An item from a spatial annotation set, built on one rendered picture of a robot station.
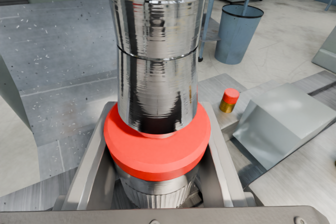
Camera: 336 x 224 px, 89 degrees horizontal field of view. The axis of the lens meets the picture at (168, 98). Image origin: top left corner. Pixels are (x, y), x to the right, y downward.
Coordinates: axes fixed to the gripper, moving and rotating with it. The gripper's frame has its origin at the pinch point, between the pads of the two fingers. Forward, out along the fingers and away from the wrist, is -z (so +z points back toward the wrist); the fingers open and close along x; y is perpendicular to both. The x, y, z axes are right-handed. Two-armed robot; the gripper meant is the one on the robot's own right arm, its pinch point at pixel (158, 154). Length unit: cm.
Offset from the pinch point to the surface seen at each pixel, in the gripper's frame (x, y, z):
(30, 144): 101, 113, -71
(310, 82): -38, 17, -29
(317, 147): -15.5, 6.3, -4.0
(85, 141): 15.2, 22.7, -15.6
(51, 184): 15.0, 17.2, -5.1
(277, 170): -10.3, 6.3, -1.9
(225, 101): -7.2, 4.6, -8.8
